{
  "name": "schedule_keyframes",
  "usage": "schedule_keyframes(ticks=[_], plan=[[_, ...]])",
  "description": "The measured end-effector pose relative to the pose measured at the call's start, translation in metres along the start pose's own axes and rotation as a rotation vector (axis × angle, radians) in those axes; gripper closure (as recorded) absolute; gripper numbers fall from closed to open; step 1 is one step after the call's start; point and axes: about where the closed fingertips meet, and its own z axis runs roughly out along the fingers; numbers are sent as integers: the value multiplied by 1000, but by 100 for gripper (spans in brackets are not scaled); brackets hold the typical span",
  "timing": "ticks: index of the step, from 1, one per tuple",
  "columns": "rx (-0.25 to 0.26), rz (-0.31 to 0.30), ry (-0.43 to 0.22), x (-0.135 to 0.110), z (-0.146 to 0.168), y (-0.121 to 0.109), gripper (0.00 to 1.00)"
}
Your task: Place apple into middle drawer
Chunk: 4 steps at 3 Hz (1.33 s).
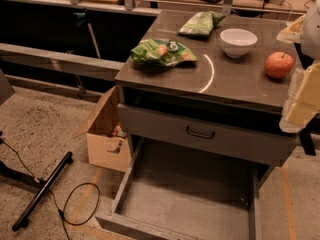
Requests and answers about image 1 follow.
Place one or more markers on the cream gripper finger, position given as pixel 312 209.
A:
pixel 292 32
pixel 303 101

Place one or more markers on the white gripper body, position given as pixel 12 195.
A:
pixel 311 30

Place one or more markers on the red apple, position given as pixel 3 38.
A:
pixel 278 65

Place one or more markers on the grey drawer cabinet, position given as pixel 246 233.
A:
pixel 217 88

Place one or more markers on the grey open lower drawer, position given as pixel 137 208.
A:
pixel 171 192

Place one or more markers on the white ceramic bowl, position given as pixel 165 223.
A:
pixel 237 42

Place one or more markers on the green chip bag rear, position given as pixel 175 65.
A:
pixel 201 24

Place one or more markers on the green chip bag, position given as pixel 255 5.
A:
pixel 201 24
pixel 166 53

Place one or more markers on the green chip bag front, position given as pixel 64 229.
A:
pixel 166 53

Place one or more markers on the cardboard box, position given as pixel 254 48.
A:
pixel 105 147

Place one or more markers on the black stand leg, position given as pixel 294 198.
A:
pixel 23 219

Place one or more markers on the grey upper drawer with handle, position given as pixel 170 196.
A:
pixel 217 138

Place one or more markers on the grey metal rail beam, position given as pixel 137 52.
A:
pixel 62 62

